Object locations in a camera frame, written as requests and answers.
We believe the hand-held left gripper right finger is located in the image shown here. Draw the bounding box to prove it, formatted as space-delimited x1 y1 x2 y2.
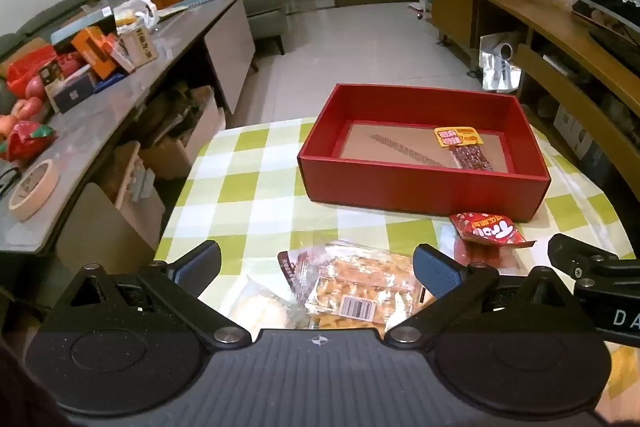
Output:
383 243 598 351

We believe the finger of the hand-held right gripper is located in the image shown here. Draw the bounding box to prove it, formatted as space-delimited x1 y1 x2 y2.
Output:
547 233 640 294

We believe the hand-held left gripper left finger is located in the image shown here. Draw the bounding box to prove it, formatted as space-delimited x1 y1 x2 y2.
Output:
44 239 253 351

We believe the clear cracker packet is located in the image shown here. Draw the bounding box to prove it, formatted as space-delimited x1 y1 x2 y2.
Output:
305 243 437 333

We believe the red cardboard box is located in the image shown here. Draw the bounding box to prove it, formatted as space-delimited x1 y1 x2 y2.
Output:
297 83 552 224

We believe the red bean packet orange label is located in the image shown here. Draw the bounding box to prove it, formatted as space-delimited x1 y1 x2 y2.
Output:
433 126 496 172

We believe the red sausage packet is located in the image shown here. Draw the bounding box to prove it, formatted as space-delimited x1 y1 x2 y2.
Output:
452 239 502 269

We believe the red snack packet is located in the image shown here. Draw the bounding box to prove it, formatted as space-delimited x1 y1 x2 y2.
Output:
449 212 537 249

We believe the clear bread packet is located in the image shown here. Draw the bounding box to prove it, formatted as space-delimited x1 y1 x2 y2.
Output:
220 274 312 331

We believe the green checked tablecloth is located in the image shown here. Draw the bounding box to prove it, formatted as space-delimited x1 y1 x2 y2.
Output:
152 116 640 418

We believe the dark brown snack packet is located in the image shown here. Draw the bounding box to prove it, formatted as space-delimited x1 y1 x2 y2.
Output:
277 249 327 303

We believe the brown cardboard box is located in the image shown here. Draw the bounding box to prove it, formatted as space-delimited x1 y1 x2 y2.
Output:
137 84 227 182

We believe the masking tape roll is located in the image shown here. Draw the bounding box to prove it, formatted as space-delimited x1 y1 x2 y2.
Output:
7 159 61 223

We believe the grey marble sideboard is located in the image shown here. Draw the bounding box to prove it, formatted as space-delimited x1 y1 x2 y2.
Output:
0 0 259 258

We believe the silver foil bag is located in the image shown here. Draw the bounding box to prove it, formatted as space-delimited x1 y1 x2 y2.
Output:
479 32 524 94

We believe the dark blue box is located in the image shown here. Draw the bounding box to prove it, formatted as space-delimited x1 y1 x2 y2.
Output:
45 72 99 114

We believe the red strawberry toy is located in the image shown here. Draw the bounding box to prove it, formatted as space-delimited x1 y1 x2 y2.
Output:
0 121 57 164

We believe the white printed carton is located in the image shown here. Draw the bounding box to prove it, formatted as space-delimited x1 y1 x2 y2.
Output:
117 27 159 68

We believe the red apple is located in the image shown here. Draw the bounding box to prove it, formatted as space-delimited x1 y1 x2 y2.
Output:
10 99 43 122
24 77 48 102

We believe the orange carton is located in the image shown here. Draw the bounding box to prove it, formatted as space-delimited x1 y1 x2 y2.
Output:
70 27 119 80

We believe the wooden media cabinet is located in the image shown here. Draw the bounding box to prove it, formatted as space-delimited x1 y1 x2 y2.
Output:
429 0 640 212

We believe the red plastic bag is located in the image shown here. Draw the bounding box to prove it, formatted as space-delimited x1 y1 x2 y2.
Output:
5 44 57 98

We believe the white plastic bag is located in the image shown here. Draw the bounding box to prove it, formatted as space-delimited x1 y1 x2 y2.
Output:
114 0 160 28

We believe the grey green sofa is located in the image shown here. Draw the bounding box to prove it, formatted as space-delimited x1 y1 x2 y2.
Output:
240 0 289 56

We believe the black flat box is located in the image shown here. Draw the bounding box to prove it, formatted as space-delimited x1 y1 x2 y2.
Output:
50 7 119 54

